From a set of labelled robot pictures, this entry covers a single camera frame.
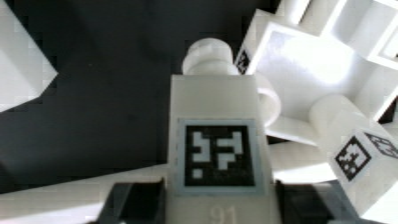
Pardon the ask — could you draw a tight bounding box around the white U-shaped fence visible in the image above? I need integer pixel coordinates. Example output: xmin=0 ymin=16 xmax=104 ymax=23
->
xmin=0 ymin=0 xmax=357 ymax=224

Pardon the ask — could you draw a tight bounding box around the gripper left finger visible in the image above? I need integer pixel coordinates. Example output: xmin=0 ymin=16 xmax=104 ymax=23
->
xmin=87 ymin=180 xmax=165 ymax=224

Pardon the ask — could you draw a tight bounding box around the white chair leg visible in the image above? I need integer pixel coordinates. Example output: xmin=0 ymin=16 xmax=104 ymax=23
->
xmin=166 ymin=38 xmax=282 ymax=224
xmin=309 ymin=95 xmax=398 ymax=224

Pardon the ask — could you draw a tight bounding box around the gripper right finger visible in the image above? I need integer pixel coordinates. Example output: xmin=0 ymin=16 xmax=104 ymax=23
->
xmin=275 ymin=181 xmax=362 ymax=224

